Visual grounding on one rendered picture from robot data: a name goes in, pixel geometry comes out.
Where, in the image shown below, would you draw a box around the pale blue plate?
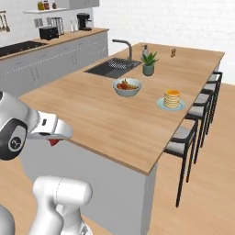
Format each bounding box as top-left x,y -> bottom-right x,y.
156,96 -> 186,112

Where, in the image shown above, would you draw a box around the grey kitchen island base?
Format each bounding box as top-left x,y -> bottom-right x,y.
19,135 -> 159,235

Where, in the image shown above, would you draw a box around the grey wall cupboard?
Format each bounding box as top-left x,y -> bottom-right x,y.
68,0 -> 101,10

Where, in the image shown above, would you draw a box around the pale grey bowl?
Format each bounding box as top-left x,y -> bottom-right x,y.
112,77 -> 143,98

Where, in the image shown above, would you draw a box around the black hob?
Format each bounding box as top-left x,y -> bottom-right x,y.
0,40 -> 48,59

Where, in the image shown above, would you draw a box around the yellow banana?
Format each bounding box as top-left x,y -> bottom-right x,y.
123,79 -> 140,91

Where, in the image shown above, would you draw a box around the stack of pancakes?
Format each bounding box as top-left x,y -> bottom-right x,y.
162,88 -> 182,109

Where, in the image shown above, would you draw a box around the grey curved tap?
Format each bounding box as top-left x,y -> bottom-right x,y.
111,39 -> 134,62

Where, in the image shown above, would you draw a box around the black coffee machine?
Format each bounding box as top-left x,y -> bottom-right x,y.
75,12 -> 93,32

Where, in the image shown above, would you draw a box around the grey cupboard run wooden top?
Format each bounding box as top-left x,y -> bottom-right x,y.
0,28 -> 110,97

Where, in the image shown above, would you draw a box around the white wall shelf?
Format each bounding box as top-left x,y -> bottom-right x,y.
23,7 -> 70,15

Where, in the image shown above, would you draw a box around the hanging kitchen tools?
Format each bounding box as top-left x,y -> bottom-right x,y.
0,10 -> 11,33

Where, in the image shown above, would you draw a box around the dark sink basin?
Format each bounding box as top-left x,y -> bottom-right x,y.
84,57 -> 143,80

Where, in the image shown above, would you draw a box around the green potted plant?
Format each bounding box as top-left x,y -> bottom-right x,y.
140,50 -> 160,77

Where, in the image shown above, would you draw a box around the red strawberry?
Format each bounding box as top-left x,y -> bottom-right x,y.
48,139 -> 62,147

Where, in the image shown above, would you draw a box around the grey soap dispenser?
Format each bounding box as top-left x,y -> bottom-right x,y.
140,44 -> 151,61

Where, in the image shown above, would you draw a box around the black stool grey seat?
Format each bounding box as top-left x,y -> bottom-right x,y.
199,81 -> 220,136
185,98 -> 213,165
163,119 -> 199,208
207,71 -> 224,124

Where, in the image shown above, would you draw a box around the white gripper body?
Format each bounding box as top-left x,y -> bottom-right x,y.
29,117 -> 74,141

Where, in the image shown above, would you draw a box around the black toaster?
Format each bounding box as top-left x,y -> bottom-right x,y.
39,26 -> 60,41

